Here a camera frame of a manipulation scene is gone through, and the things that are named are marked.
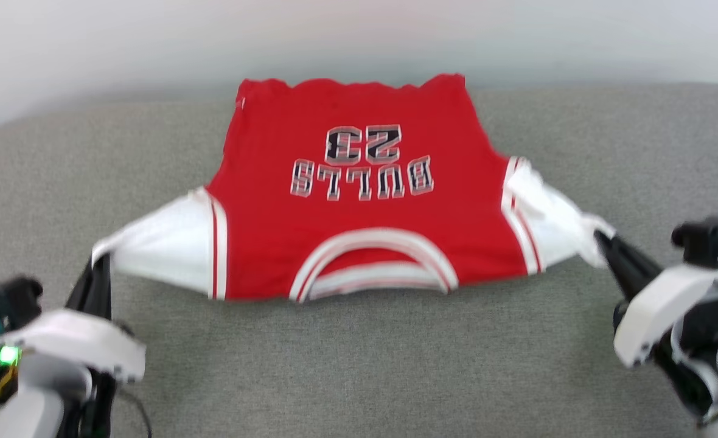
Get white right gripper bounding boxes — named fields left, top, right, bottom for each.
left=594, top=231, right=718, bottom=369

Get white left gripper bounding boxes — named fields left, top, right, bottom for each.
left=3, top=253, right=147, bottom=385

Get red Bulls jersey white sleeves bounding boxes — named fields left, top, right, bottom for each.
left=91, top=74, right=616, bottom=303

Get grey fabric sofa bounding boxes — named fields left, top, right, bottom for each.
left=0, top=83, right=718, bottom=438

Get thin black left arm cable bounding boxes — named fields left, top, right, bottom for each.
left=116, top=387, right=153, bottom=438

